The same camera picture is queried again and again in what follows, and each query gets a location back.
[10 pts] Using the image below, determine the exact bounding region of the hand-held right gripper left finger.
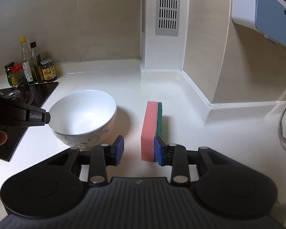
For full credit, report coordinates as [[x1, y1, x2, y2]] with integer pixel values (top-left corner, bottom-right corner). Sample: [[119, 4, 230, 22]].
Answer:
[[45, 135, 125, 187]]

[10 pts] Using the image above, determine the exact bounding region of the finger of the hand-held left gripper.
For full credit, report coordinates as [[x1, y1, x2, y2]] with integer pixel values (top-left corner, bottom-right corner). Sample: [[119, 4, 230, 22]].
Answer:
[[24, 108, 51, 127]]

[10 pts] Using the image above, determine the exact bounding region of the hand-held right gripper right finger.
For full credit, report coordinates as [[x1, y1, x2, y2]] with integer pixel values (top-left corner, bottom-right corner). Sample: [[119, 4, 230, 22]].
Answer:
[[153, 136, 241, 186]]

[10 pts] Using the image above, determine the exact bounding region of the pink and green sponge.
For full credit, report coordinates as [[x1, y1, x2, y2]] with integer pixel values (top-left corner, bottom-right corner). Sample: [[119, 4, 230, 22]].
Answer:
[[141, 101, 163, 163]]

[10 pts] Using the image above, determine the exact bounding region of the white patterned bowl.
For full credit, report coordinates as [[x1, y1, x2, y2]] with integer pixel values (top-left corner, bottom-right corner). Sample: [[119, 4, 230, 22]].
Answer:
[[48, 90, 117, 148]]

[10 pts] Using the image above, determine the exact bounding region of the black glass gas stove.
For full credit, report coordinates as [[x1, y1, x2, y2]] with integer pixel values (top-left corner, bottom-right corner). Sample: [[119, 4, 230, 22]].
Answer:
[[0, 81, 60, 162]]

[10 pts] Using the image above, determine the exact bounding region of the dark lid green label jar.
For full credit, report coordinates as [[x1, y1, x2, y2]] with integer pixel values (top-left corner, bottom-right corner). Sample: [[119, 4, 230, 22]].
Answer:
[[4, 62, 18, 88]]

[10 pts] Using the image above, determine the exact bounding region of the red lid jar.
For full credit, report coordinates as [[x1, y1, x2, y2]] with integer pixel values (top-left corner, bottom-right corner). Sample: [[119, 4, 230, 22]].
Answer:
[[11, 63, 29, 86]]

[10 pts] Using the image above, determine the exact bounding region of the yellow label sauce jar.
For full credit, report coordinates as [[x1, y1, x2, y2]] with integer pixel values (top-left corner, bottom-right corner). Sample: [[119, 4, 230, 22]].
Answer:
[[40, 58, 58, 82]]

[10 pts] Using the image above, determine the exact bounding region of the yellow cap clear bottle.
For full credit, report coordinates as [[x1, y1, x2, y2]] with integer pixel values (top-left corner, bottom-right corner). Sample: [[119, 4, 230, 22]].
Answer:
[[19, 37, 38, 85]]

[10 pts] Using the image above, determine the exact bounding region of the black cap oil bottle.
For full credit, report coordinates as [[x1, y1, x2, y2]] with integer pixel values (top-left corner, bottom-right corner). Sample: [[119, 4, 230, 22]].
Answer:
[[30, 42, 45, 84]]

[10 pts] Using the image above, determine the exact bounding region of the grey vent grille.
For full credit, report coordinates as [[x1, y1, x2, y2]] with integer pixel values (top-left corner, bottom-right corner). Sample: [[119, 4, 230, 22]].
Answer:
[[155, 0, 178, 37]]

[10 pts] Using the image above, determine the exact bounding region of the white and blue wall appliance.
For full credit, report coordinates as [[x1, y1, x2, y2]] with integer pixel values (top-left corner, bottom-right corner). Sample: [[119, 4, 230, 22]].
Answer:
[[231, 0, 286, 57]]

